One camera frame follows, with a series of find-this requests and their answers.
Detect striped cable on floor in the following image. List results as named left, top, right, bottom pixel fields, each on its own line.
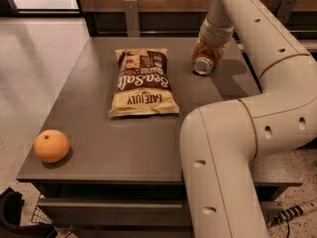
left=265, top=199, right=317, bottom=230

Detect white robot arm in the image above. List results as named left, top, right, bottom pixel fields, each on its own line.
left=180, top=0, right=317, bottom=238

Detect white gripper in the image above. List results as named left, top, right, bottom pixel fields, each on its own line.
left=192, top=19, right=234, bottom=67

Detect left metal bracket post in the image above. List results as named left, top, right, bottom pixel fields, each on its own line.
left=124, top=0, right=140, bottom=38

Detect grey drawer front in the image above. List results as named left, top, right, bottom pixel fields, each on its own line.
left=37, top=196, right=283, bottom=227

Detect Late July chips bag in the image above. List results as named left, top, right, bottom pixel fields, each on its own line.
left=108, top=49, right=179, bottom=117

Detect grey drawer cabinet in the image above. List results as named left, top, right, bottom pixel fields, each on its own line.
left=16, top=37, right=304, bottom=238

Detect metal bracket post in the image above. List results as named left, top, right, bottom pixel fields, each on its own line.
left=276, top=0, right=297, bottom=25
left=124, top=0, right=140, bottom=38

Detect right metal bracket post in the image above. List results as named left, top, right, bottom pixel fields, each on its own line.
left=276, top=0, right=297, bottom=25

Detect red coke can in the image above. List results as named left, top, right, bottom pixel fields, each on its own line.
left=193, top=54, right=215, bottom=76

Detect orange fruit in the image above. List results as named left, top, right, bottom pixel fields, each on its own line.
left=33, top=130, right=70, bottom=164

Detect black wire basket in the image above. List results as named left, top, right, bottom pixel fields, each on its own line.
left=31, top=205, right=78, bottom=238

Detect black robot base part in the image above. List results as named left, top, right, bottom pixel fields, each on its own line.
left=0, top=187, right=57, bottom=238

